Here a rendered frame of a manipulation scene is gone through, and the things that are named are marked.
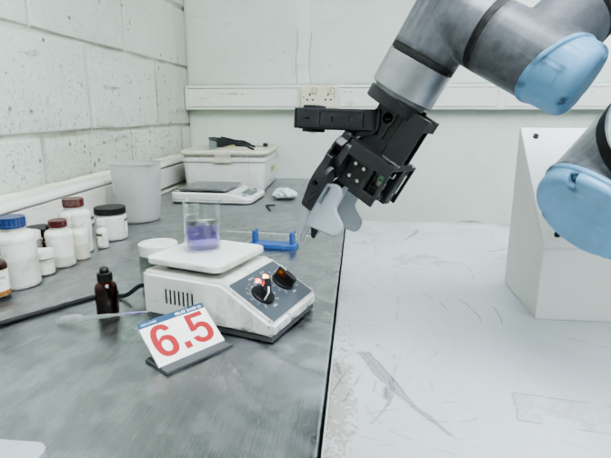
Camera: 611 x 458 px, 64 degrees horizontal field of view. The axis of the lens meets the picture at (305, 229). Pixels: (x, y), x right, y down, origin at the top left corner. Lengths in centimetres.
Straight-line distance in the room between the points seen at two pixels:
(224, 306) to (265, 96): 150
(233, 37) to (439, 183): 102
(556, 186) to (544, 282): 24
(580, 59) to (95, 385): 56
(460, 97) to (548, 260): 139
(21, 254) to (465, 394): 68
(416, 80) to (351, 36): 154
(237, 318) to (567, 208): 38
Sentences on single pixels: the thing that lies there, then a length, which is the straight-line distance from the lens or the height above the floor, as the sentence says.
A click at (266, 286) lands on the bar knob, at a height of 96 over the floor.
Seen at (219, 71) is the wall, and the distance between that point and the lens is 215.
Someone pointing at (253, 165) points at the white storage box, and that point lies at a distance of 172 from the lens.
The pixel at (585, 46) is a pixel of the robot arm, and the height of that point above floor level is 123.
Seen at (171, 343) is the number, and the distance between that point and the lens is 60.
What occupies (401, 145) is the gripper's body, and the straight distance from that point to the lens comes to 56.
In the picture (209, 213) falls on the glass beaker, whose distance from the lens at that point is 68.
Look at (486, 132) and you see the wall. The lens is 213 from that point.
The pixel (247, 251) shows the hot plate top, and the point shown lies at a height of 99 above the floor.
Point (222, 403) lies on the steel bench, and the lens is 52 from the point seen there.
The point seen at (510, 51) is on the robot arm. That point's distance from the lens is 52.
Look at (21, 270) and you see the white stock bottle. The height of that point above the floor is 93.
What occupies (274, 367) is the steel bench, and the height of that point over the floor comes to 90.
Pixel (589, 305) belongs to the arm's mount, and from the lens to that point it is 77.
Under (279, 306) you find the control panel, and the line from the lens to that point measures 64.
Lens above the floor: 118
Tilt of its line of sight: 13 degrees down
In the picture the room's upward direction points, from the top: straight up
